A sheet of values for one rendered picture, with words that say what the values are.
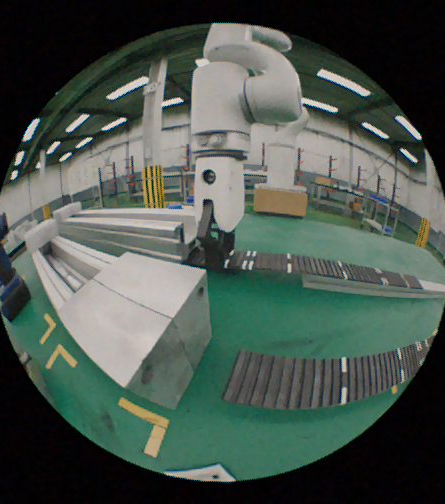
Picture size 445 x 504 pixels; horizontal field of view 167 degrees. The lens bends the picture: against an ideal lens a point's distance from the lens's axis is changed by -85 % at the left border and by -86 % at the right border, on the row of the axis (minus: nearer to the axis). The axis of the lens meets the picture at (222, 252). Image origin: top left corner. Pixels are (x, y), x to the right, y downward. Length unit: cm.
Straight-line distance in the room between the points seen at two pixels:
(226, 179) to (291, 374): 21
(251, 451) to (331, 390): 9
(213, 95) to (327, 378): 32
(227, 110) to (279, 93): 7
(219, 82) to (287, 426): 37
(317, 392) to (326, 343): 9
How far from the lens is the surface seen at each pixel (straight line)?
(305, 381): 15
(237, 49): 31
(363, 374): 19
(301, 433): 18
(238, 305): 23
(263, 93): 21
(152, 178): 343
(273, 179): 71
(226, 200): 20
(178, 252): 27
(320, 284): 28
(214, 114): 22
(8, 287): 48
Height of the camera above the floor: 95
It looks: 29 degrees down
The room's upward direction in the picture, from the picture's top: straight up
